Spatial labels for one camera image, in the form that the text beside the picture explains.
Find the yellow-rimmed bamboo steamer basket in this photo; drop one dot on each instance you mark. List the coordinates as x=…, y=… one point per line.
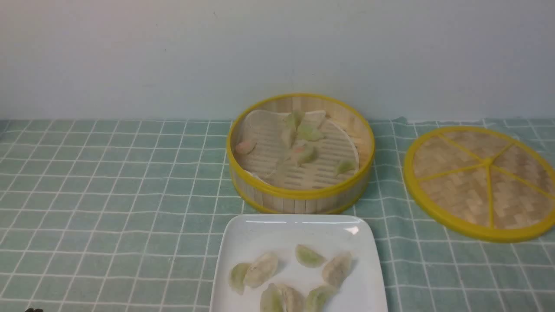
x=267, y=178

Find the green dumpling steamer top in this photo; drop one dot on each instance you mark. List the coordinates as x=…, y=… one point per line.
x=294, y=119

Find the pale dumpling plate left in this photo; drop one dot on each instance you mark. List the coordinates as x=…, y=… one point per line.
x=261, y=270

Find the yellow-rimmed woven steamer lid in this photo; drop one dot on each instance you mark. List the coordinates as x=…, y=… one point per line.
x=481, y=183

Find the pale dumpling plate right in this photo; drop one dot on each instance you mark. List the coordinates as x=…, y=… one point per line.
x=337, y=270

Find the pale dumpling steamer centre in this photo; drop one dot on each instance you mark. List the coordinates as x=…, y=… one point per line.
x=303, y=154

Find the white square plate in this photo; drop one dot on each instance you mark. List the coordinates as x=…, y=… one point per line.
x=250, y=236

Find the green dumpling steamer upper right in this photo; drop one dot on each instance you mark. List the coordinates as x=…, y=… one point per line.
x=308, y=132

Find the green dumpling plate centre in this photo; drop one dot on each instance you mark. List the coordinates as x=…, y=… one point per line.
x=308, y=257

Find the green dumpling plate bottom right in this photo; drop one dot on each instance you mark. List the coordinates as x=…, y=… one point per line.
x=318, y=298

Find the pink dumpling in steamer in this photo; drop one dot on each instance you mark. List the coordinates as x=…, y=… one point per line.
x=245, y=147

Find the green dumpling plate bottom left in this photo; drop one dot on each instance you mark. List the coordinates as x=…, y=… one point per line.
x=271, y=299

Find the green dumpling steamer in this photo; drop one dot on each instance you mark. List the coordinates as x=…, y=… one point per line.
x=308, y=132
x=344, y=166
x=294, y=119

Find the green dumpling plate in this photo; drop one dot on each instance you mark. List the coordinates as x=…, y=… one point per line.
x=237, y=276
x=308, y=257
x=271, y=299
x=318, y=298

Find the pale dumpling plate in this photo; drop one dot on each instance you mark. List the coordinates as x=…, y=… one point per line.
x=337, y=270
x=293, y=300
x=261, y=270

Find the pale dumpling plate bottom centre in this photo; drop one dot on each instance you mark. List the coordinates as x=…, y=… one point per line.
x=293, y=300

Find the green checkered tablecloth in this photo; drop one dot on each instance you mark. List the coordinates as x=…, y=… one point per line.
x=128, y=215

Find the green dumpling plate far left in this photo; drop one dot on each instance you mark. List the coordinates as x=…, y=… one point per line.
x=237, y=276

